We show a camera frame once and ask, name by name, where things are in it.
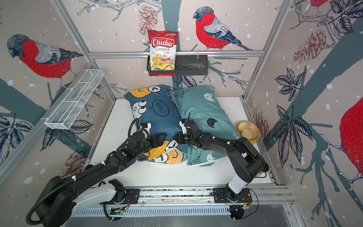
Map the beige bread roll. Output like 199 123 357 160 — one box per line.
240 128 254 141
236 121 249 132

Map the blue cartoon pillow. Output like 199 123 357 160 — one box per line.
124 85 189 165

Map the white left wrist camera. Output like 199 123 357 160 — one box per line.
140 123 151 133

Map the beige bread roll upper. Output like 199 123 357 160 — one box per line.
236 121 249 132

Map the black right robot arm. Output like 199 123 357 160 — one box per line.
175 119 269 201

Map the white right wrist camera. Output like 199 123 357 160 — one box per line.
179 119 190 134

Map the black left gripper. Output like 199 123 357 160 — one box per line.
134 132 167 159

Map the teal cat pillow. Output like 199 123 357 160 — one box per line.
169 85 242 166

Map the beige bread roll lower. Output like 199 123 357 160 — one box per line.
240 128 254 141

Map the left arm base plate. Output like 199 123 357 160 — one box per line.
112 189 140 205

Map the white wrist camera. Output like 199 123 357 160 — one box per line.
179 119 190 134
140 123 151 133

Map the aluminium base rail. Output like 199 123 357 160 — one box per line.
71 184 297 221

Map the black wall basket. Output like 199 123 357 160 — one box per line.
147 55 209 76

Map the yellow bowl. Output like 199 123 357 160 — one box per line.
235 121 260 144

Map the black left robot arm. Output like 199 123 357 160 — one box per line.
25 131 166 227

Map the red Chuba chips bag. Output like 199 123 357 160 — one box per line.
147 30 179 76

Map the white wire basket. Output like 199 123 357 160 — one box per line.
45 69 104 130

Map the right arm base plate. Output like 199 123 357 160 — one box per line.
210 187 252 203

